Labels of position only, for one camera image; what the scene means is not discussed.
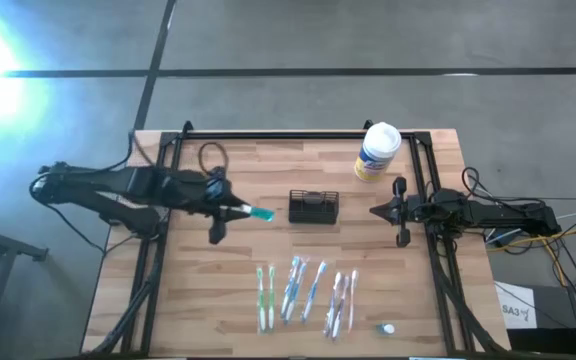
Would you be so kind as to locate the purple toothbrush twin pack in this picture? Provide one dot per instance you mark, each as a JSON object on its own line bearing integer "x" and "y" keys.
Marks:
{"x": 337, "y": 305}

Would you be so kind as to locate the black metal stand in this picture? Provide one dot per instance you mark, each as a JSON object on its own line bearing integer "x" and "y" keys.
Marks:
{"x": 13, "y": 247}

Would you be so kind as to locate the teal toothpaste tube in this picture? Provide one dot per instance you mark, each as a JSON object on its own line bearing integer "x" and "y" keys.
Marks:
{"x": 263, "y": 214}

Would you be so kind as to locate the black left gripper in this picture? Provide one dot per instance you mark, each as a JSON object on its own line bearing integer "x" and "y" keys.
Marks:
{"x": 216, "y": 232}

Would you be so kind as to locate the pink single toothbrush pack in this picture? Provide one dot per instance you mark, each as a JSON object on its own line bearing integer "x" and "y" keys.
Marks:
{"x": 352, "y": 300}

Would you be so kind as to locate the blue single toothbrush pack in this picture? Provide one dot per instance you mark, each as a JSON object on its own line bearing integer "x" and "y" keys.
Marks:
{"x": 313, "y": 292}

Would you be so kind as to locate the black metal table frame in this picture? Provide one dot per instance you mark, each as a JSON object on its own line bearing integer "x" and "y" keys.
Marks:
{"x": 293, "y": 135}

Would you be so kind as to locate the Lysol wipes canister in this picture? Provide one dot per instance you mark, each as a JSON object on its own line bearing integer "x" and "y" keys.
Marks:
{"x": 380, "y": 142}

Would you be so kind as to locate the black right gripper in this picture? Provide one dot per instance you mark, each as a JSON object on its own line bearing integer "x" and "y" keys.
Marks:
{"x": 415, "y": 210}

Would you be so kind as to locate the blue toothbrush twin pack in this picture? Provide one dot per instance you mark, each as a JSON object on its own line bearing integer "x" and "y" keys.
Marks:
{"x": 292, "y": 290}

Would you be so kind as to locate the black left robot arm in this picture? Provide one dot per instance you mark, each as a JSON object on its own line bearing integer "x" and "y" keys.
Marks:
{"x": 133, "y": 182}

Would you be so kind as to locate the green toothbrush twin pack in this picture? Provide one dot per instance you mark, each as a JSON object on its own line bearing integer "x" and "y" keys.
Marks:
{"x": 261, "y": 305}

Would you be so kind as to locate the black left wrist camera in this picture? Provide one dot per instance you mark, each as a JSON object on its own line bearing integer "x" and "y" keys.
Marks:
{"x": 216, "y": 189}

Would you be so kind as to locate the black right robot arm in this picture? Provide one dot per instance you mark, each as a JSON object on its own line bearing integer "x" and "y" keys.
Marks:
{"x": 493, "y": 212}

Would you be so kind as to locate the white paper sign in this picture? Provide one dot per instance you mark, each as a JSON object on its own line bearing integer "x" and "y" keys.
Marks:
{"x": 515, "y": 310}

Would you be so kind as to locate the black case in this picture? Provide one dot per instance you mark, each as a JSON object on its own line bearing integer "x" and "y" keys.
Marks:
{"x": 558, "y": 342}

